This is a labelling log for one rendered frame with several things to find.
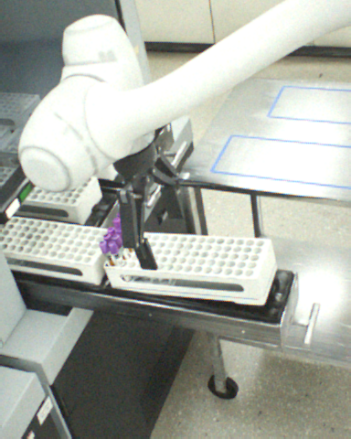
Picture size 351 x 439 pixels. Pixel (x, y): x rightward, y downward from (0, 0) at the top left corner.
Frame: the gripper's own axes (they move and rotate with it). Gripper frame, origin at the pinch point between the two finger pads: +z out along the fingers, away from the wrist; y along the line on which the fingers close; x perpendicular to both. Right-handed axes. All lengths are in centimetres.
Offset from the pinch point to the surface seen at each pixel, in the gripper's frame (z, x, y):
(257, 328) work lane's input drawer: 13.9, -16.9, -6.8
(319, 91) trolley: 11, -13, 67
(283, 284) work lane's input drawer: 11.7, -19.9, 1.9
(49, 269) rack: 7.7, 26.0, -2.6
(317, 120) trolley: 11, -16, 54
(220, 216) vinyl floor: 87, 42, 107
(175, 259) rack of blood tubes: 4.1, -2.0, -1.1
